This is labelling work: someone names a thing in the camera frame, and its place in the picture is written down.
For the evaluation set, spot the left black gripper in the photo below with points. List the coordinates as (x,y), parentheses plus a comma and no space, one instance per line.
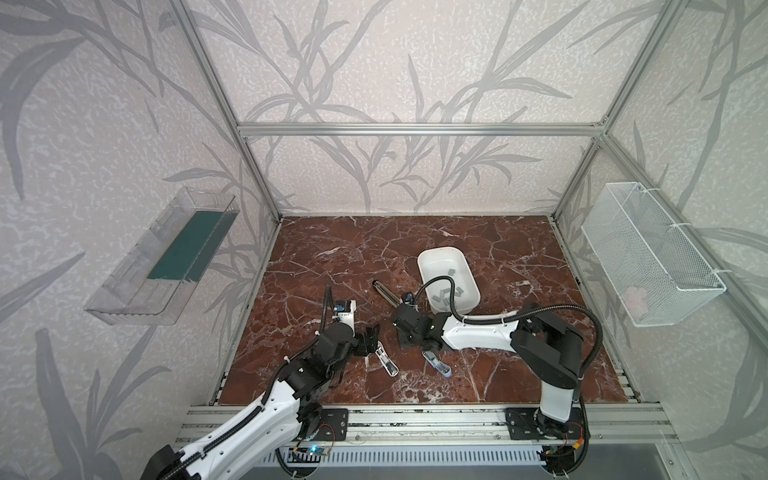
(368,342)

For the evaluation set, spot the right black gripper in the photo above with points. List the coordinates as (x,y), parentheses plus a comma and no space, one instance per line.
(409,327)

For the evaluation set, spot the large beige black stapler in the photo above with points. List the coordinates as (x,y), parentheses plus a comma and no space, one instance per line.
(393,299)

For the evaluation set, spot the small white stapler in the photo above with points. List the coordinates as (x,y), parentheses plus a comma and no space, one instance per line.
(388,364)

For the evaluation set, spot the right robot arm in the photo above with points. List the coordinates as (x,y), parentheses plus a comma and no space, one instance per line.
(550,346)

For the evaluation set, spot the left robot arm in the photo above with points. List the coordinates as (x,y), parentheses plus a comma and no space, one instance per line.
(288,410)

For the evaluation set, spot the staple strips in tray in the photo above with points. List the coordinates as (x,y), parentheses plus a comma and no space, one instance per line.
(439,294)

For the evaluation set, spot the white oval tray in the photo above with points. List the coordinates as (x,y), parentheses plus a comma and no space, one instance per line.
(451,262)

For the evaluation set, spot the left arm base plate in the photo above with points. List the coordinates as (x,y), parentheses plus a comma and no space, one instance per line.
(331,425)

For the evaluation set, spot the aluminium front rail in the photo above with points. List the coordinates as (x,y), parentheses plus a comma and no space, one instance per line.
(485,424)

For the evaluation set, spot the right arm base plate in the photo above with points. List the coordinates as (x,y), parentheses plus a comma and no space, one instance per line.
(528,423)

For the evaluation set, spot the clear acrylic wall shelf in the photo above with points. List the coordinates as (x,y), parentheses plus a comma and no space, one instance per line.
(152,285)

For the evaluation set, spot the white wire mesh basket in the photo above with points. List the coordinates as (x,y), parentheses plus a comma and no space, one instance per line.
(658,274)

